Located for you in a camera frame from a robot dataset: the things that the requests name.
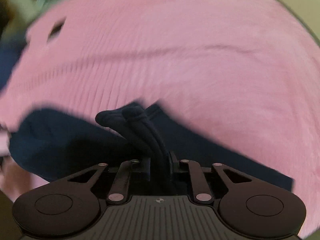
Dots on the black smartphone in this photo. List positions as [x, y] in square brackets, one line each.
[56, 29]

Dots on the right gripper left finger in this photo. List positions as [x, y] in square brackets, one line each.
[130, 176]

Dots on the pink ribbed bed blanket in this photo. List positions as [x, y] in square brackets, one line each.
[244, 73]

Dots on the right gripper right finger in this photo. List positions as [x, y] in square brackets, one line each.
[200, 189]

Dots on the navy fleece sweatpants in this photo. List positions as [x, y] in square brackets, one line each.
[52, 144]

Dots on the blue clothes pile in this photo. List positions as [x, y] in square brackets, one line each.
[11, 50]

